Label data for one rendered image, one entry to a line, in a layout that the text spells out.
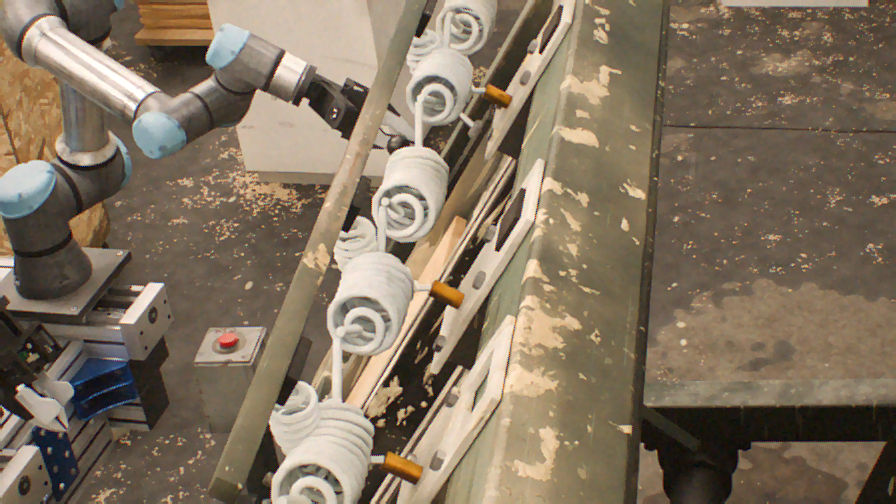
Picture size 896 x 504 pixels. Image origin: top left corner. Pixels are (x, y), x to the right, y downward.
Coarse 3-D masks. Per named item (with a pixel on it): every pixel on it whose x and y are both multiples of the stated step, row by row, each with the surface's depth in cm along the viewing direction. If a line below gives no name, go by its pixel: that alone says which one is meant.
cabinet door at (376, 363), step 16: (464, 224) 239; (448, 240) 235; (432, 256) 244; (448, 256) 231; (432, 272) 236; (416, 304) 239; (400, 336) 239; (384, 352) 248; (368, 368) 255; (368, 384) 249; (352, 400) 256
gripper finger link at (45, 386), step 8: (40, 376) 214; (48, 376) 214; (32, 384) 214; (40, 384) 215; (48, 384) 214; (56, 384) 214; (64, 384) 214; (40, 392) 214; (48, 392) 215; (56, 392) 215; (64, 392) 214; (72, 392) 214; (56, 400) 215; (64, 400) 215; (56, 416) 216; (64, 416) 216; (64, 424) 216
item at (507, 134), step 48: (432, 0) 165; (432, 48) 166; (528, 48) 171; (528, 96) 167; (480, 240) 178; (432, 336) 187; (384, 384) 192; (432, 384) 191; (384, 432) 196; (336, 480) 202
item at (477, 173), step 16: (512, 80) 234; (496, 112) 234; (480, 144) 235; (480, 160) 237; (496, 160) 236; (464, 176) 239; (480, 176) 238; (464, 192) 240; (480, 192) 240; (448, 208) 242; (464, 208) 242; (448, 224) 244; (432, 240) 246; (416, 256) 248; (416, 272) 250; (352, 368) 263; (352, 384) 265
